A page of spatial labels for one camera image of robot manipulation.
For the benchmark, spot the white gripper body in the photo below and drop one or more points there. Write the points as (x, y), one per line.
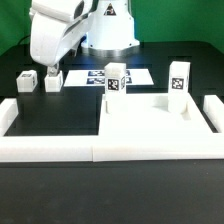
(55, 30)

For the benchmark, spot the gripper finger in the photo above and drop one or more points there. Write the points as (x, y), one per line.
(53, 71)

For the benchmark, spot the white square tabletop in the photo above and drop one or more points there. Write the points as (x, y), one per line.
(138, 115)

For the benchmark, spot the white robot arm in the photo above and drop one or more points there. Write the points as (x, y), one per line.
(99, 27)

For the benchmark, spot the white sheet with AprilTags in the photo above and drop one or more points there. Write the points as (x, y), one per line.
(81, 78)

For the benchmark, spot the white U-shaped obstacle fence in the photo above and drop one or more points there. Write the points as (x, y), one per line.
(98, 148)

